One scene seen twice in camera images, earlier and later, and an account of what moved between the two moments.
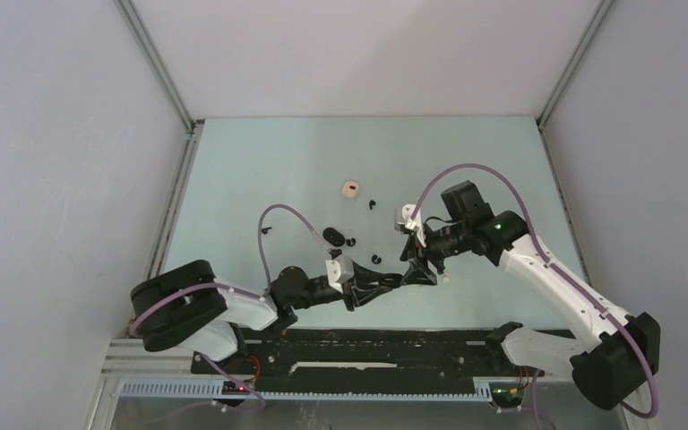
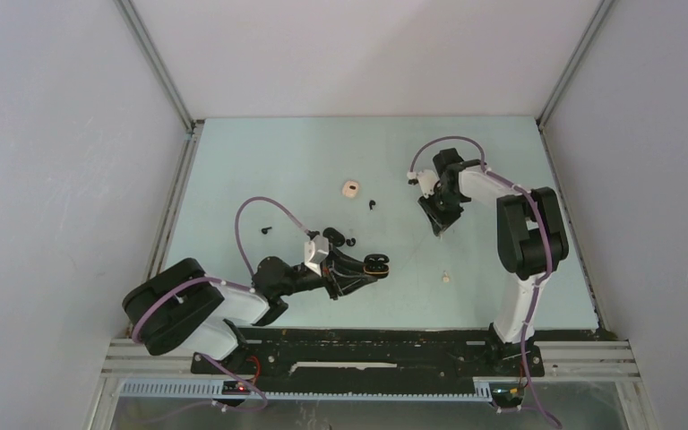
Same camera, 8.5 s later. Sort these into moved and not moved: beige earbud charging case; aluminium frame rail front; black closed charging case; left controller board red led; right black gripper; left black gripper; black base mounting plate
Moved: right black gripper; left black gripper
Not moved: beige earbud charging case; black base mounting plate; black closed charging case; left controller board red led; aluminium frame rail front
